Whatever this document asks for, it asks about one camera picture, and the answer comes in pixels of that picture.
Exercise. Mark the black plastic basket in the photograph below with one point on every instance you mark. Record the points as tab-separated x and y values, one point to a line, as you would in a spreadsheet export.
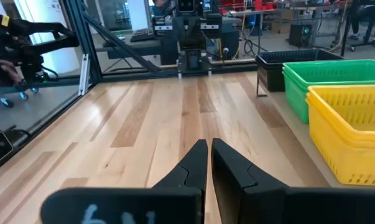
263	67
299	56
269	81

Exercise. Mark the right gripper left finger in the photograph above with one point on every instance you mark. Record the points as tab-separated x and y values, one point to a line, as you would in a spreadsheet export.
181	205

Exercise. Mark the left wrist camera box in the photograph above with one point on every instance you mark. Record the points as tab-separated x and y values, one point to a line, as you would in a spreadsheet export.
186	5

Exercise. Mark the person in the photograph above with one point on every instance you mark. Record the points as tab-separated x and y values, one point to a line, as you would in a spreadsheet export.
367	15
162	9

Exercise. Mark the black aluminium frame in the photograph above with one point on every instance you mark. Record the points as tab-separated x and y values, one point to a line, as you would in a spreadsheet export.
83	37

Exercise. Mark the person's hand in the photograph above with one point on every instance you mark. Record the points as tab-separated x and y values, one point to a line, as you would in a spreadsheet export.
5	70

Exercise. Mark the black keyboard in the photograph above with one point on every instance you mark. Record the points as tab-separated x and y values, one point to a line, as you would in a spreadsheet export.
142	36

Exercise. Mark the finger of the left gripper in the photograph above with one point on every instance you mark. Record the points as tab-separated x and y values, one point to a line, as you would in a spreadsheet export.
184	34
197	34

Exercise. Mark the computer monitor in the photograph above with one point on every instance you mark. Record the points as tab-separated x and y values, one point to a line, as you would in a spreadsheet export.
139	15

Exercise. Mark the yellow plastic basket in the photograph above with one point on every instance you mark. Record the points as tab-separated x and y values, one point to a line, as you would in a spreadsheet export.
327	127
330	155
361	105

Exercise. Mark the black computer case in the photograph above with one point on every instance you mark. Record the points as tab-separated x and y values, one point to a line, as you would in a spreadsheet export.
299	37

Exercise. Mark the wheeled chair base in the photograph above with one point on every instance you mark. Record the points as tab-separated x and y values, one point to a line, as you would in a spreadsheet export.
7	102

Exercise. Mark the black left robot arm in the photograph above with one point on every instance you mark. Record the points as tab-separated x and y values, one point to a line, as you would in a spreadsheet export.
184	63

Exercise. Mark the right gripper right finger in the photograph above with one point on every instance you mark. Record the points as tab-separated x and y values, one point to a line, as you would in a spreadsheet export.
252	202

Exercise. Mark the grey desk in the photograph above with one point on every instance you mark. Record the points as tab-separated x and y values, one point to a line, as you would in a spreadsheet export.
128	48

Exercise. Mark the green plastic basket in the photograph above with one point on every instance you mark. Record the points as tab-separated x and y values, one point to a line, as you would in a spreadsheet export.
296	105
291	83
330	73

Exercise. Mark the red storage crate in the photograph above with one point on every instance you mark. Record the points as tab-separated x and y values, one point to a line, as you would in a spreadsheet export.
262	4

